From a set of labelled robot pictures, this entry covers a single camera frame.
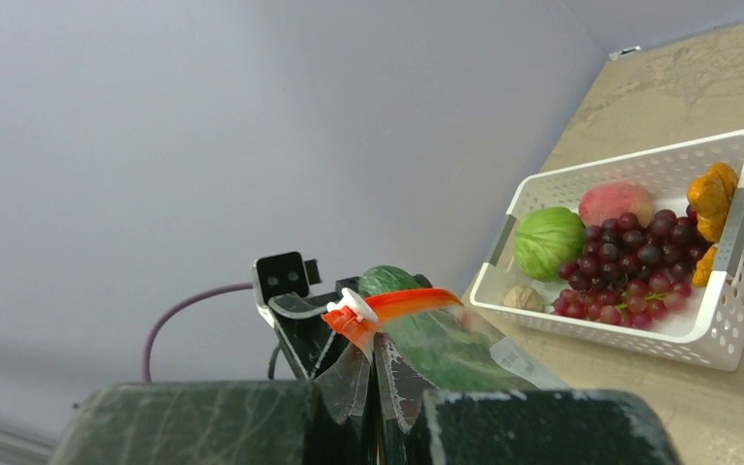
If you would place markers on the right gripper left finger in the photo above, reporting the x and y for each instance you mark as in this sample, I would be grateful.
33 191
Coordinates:
345 433

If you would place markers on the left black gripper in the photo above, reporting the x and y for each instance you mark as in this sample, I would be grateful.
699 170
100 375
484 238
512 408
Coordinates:
309 345

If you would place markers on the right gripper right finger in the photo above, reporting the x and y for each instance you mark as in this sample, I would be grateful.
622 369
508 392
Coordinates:
410 432

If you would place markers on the green cucumber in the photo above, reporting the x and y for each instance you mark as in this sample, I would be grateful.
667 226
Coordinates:
451 348

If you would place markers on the clear zip bag orange zipper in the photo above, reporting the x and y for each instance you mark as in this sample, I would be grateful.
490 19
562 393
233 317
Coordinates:
353 316

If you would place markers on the green cabbage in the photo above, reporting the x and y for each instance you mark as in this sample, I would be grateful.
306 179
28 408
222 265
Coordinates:
545 239

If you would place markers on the red grape bunch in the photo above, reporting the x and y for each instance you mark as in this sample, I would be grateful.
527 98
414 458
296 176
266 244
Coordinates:
630 274

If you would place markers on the pink peach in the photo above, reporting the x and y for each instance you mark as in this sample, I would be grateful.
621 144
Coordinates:
611 200

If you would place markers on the white perforated plastic basket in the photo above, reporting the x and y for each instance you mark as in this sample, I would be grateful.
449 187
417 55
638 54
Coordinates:
710 332

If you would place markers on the aluminium frame rail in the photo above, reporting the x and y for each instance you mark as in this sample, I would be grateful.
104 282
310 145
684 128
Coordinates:
22 446

